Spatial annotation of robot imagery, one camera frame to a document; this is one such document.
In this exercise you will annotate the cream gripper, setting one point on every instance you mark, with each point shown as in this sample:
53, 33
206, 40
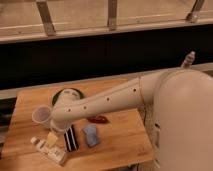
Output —
51, 139

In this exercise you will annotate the white plastic bottle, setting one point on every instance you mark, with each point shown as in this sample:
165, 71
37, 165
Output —
54, 153

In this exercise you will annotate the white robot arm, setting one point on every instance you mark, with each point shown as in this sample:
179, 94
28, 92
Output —
182, 102

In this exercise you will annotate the green ceramic bowl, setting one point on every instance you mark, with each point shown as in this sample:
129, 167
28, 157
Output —
66, 96

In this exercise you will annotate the black white striped block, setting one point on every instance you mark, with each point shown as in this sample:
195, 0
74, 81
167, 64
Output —
71, 140

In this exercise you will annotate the blue folded cloth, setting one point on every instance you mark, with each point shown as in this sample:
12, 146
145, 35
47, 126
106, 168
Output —
91, 134

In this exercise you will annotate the dark red chili pepper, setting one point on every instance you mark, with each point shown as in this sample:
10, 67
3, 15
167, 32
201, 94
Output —
98, 119

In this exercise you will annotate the small white figurine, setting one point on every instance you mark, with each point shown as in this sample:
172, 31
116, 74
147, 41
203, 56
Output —
188, 61

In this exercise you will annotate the left metal window bracket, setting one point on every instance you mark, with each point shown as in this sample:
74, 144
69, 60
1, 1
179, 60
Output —
45, 17

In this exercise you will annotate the metal window bracket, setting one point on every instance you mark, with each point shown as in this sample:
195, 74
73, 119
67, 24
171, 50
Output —
192, 16
112, 14
45, 17

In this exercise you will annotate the middle metal window bracket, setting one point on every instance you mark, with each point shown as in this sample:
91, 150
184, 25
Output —
112, 14

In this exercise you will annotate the right metal window bracket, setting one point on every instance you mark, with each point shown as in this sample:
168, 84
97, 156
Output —
192, 16

